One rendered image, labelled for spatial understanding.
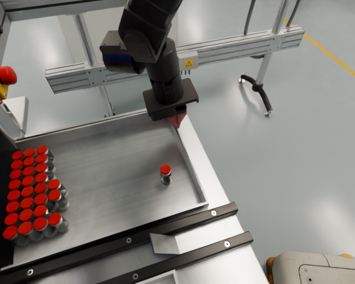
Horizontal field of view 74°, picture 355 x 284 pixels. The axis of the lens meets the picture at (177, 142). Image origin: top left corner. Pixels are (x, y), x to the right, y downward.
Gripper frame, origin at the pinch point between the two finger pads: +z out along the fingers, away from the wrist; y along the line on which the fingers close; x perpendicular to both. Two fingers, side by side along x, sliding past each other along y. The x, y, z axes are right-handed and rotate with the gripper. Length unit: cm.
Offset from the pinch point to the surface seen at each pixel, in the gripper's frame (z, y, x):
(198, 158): 3.9, -2.1, 8.0
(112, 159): 0.7, 15.8, 3.6
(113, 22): 38, 16, -143
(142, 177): 1.7, 10.3, 9.8
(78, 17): 6, 26, -85
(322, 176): 106, -83, -15
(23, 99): -2.6, 37.0, -22.3
